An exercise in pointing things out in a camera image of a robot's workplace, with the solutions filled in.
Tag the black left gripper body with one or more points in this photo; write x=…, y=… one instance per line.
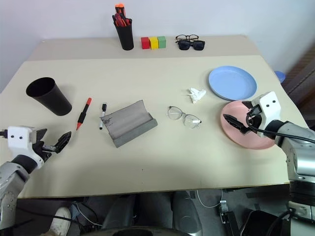
x=41, y=151

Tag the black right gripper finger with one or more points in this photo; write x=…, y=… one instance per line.
x=236, y=121
x=247, y=104

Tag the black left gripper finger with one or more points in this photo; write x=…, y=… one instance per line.
x=61, y=141
x=41, y=134

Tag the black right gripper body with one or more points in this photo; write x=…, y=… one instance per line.
x=254, y=120

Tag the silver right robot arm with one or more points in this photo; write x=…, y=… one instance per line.
x=297, y=152

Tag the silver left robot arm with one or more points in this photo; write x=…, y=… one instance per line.
x=9, y=177

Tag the pink plastic plate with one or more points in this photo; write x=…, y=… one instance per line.
x=236, y=137

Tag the blue plastic plate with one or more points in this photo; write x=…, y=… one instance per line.
x=231, y=82

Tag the red marker pen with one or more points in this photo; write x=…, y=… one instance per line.
x=82, y=115

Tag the empty black plastic cup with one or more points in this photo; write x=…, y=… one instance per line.
x=49, y=98

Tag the blue round lid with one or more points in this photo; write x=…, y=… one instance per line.
x=280, y=76

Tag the crumpled white tissue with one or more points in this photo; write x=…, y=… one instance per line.
x=197, y=94

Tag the black white marker pen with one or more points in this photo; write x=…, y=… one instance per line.
x=102, y=115

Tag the thin-framed clear glasses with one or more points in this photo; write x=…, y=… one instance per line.
x=183, y=115

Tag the brown wooden furniture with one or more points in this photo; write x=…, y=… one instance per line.
x=302, y=81

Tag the open grey glasses case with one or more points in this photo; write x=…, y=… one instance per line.
x=128, y=123

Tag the white sneaker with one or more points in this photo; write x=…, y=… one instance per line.
x=60, y=221

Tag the black sunglasses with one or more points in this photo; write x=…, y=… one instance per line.
x=188, y=45

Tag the black-framed clear glasses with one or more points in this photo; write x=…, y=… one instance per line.
x=177, y=37

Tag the black bar with connector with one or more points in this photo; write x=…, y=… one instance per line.
x=227, y=218

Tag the dark rounded shape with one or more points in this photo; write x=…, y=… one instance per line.
x=184, y=211

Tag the black floor box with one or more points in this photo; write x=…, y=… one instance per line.
x=265, y=223

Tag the green cube block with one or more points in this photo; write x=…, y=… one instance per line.
x=162, y=42

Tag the yellow cube block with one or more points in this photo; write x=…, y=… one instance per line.
x=154, y=43

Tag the red cube block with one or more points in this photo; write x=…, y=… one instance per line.
x=145, y=43

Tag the black cup holding tools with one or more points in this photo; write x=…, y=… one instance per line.
x=126, y=37

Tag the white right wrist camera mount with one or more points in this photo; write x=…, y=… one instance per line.
x=269, y=105

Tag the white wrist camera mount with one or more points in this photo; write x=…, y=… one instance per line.
x=19, y=137
x=269, y=105

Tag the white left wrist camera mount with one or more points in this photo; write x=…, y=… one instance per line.
x=19, y=137

